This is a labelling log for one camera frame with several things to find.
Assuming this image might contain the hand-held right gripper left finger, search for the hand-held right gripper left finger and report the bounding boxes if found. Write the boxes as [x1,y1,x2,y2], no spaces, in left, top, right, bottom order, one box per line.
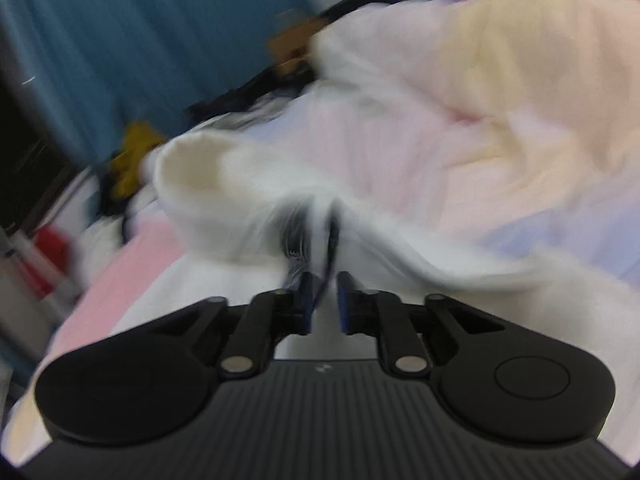
[150,272,314,378]

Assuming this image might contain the cream pants with striped tape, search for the cream pants with striped tape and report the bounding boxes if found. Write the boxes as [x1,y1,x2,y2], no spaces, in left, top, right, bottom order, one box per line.
[115,132,640,361]

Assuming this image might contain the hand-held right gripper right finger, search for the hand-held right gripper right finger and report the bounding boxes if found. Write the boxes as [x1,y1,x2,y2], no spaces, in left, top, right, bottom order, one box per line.
[337,271,506,379]

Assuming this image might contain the dark cloth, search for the dark cloth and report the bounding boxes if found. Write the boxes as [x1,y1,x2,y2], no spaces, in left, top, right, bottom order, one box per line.
[96,160,132,218]

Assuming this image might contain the mustard cloth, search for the mustard cloth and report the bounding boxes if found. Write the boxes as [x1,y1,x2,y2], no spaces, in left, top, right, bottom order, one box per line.
[107,121,169,202]

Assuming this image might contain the silver clothes stand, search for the silver clothes stand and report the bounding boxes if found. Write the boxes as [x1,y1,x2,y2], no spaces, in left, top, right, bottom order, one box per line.
[5,230,76,306]

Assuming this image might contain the blue curtain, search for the blue curtain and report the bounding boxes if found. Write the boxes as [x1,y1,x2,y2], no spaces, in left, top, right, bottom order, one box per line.
[0,0,323,171]

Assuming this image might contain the red cloth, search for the red cloth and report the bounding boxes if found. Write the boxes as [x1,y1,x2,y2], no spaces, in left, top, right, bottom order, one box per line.
[32,226,73,273]

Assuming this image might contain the brown paper bag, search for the brown paper bag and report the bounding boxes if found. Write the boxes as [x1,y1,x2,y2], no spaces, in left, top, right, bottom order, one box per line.
[269,16,327,75]

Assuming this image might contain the pastel bed blanket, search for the pastel bed blanket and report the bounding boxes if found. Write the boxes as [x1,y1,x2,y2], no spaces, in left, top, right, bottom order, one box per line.
[0,0,640,463]

